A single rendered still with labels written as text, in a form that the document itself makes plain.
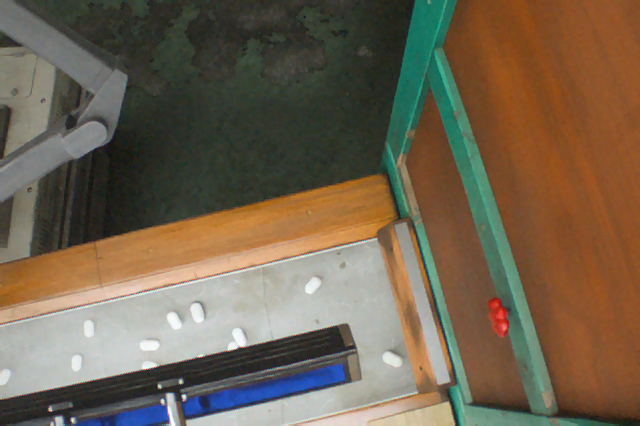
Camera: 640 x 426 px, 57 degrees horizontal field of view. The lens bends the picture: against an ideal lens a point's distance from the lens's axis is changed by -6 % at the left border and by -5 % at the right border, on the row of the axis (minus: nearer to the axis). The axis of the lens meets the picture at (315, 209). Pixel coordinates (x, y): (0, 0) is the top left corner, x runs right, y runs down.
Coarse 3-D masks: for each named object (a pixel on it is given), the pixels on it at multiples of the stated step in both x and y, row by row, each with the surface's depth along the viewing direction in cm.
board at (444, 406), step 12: (420, 408) 106; (432, 408) 106; (444, 408) 106; (372, 420) 106; (384, 420) 106; (396, 420) 106; (408, 420) 106; (420, 420) 106; (432, 420) 106; (444, 420) 106
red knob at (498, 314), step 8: (488, 304) 66; (496, 304) 64; (488, 312) 66; (496, 312) 63; (504, 312) 63; (496, 320) 64; (504, 320) 63; (496, 328) 64; (504, 328) 63; (504, 336) 64
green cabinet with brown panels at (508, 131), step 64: (448, 0) 61; (512, 0) 49; (576, 0) 39; (448, 64) 70; (512, 64) 52; (576, 64) 41; (448, 128) 72; (512, 128) 56; (576, 128) 43; (448, 192) 84; (512, 192) 60; (576, 192) 46; (448, 256) 93; (512, 256) 63; (576, 256) 48; (448, 320) 101; (512, 320) 64; (576, 320) 51; (512, 384) 73; (576, 384) 53
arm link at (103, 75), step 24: (0, 0) 79; (24, 0) 81; (0, 24) 81; (24, 24) 82; (48, 24) 83; (48, 48) 84; (72, 48) 85; (96, 48) 88; (72, 72) 86; (96, 72) 87; (120, 72) 87; (96, 96) 88; (120, 96) 89
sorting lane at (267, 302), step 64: (320, 256) 118; (64, 320) 116; (128, 320) 115; (192, 320) 115; (256, 320) 115; (320, 320) 115; (384, 320) 114; (0, 384) 112; (64, 384) 112; (384, 384) 111
